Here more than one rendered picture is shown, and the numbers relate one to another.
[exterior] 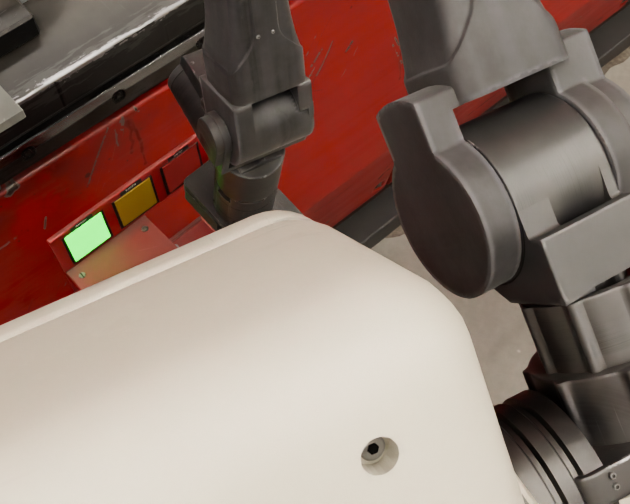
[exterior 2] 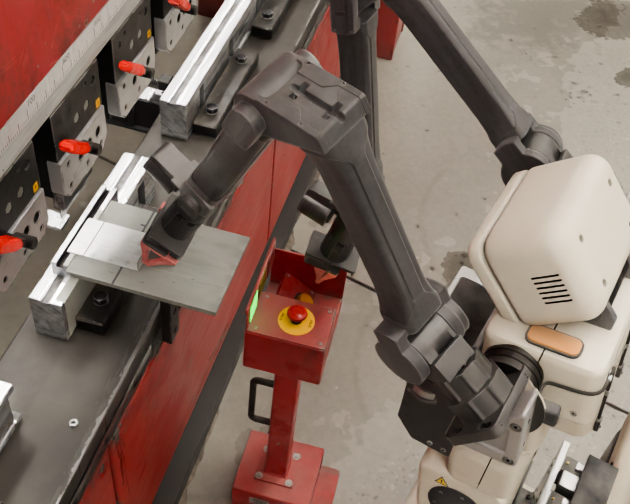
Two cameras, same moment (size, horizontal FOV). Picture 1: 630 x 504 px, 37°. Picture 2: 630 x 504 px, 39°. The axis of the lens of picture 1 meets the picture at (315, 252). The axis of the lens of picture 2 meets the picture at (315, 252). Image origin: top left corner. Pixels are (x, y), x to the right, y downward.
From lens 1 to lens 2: 1.08 m
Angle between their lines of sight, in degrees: 28
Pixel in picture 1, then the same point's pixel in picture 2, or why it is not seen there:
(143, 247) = (273, 304)
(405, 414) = (609, 173)
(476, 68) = (521, 128)
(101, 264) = (260, 319)
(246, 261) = (545, 171)
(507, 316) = (351, 331)
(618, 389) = not seen: hidden behind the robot
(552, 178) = (550, 150)
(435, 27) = (506, 121)
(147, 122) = not seen: hidden behind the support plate
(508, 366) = (368, 356)
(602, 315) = not seen: hidden behind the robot
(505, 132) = (532, 143)
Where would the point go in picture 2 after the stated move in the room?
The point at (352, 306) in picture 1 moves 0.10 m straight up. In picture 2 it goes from (591, 159) to (616, 99)
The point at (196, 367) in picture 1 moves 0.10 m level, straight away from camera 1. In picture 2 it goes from (578, 177) to (510, 143)
